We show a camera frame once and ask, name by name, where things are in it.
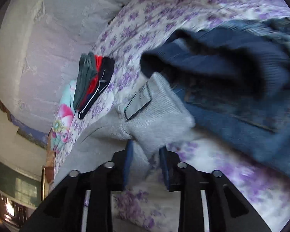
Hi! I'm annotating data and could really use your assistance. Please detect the folded turquoise floral blanket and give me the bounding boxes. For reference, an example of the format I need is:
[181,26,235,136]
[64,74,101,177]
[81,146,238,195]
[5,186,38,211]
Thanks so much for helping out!
[47,80,78,155]

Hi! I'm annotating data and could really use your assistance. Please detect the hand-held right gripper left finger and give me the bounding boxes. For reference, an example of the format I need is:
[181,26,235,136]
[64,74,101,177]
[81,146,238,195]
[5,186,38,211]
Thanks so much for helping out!
[22,139,134,232]

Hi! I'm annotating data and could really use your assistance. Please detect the folded dark green garment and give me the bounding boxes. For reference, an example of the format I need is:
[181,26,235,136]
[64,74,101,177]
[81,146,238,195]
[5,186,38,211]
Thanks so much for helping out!
[72,52,98,110]

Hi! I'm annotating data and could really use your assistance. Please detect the folded red garment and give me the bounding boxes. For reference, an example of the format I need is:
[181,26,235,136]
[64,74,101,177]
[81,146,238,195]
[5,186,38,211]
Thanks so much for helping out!
[81,55,104,109]

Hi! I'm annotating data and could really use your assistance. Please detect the grey fleece pants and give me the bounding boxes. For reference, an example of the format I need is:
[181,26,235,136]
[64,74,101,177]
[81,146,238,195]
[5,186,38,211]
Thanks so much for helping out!
[54,72,197,189]

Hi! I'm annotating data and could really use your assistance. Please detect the purple floral bedspread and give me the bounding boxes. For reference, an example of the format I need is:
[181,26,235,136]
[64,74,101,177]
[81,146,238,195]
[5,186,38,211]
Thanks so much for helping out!
[82,0,290,232]

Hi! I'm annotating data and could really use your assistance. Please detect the white lace headboard cover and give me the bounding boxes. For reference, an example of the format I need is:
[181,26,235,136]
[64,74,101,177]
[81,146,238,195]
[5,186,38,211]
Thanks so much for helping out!
[0,0,145,133]

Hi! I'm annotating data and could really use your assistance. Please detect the stack of folded clothes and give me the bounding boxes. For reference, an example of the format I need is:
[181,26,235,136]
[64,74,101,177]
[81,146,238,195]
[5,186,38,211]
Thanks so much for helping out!
[77,57,115,120]

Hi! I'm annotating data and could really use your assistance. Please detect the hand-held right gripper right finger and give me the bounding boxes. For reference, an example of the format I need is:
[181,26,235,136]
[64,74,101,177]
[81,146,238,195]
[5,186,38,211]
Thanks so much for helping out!
[159,147,272,232]

